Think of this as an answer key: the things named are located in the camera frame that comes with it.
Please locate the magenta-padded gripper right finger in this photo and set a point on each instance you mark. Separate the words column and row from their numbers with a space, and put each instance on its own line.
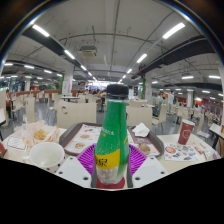
column 150, row 170

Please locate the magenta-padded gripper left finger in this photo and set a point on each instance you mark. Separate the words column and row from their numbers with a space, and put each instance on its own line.
column 73, row 170

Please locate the green plastic drink bottle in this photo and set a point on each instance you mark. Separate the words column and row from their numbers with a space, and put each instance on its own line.
column 111, row 133

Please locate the white polka-dot mug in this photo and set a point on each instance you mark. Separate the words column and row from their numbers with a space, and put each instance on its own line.
column 46, row 155

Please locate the printed sticker sheet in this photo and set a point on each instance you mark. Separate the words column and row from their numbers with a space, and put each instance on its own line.
column 180, row 151

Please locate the dark food tray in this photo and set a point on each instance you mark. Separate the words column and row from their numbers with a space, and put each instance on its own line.
column 66, row 135

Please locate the crumpled white napkin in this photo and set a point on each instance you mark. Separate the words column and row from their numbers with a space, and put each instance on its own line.
column 141, row 130

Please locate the clear plastic food bag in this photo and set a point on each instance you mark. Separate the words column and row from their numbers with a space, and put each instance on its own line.
column 40, row 133

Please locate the red paper cup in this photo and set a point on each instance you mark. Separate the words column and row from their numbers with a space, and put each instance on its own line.
column 185, row 132

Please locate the white printed card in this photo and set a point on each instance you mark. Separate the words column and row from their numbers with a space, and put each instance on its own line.
column 16, row 143

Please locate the clear plastic wrapper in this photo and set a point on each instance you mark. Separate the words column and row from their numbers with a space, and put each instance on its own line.
column 211, row 155

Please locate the beige side table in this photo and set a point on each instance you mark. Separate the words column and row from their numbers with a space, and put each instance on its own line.
column 216, row 128

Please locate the ceiling air conditioner unit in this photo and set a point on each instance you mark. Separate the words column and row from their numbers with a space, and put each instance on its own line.
column 88, row 51

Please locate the ceiling strip lights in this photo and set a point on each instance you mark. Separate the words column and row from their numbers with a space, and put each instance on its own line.
column 173, row 30

